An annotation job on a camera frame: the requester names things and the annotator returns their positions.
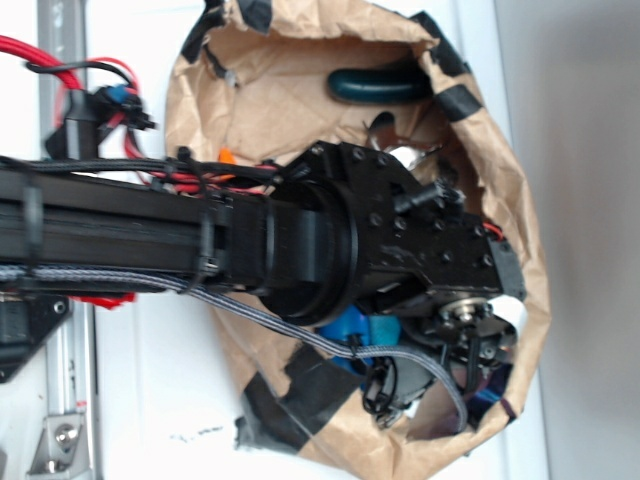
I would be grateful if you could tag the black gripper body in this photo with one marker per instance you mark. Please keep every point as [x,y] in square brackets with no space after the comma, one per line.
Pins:
[438,269]

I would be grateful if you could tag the light blue cloth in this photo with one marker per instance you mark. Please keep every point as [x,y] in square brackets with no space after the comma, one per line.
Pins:
[384,330]

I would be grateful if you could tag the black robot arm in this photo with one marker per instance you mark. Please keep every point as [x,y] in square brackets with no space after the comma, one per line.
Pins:
[342,249]

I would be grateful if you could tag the blue plastic bottle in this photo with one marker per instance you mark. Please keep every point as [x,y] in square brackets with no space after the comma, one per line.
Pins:
[351,328]

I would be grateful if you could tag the silver key bunch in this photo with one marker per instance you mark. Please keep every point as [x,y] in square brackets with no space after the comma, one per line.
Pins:
[382,136]

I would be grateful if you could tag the dark teal oval case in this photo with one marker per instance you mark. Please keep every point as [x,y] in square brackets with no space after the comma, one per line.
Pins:
[378,86]

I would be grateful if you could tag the orange plastic toy carrot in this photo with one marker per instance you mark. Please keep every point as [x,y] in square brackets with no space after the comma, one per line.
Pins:
[226,157]

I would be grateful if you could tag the brown paper bag bin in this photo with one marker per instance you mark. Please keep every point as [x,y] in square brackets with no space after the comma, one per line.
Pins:
[252,77]

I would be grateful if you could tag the aluminium rail with bracket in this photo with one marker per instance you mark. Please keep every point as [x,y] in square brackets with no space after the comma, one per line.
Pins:
[69,446]

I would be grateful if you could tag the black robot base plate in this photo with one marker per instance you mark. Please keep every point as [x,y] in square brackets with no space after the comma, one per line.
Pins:
[26,324]

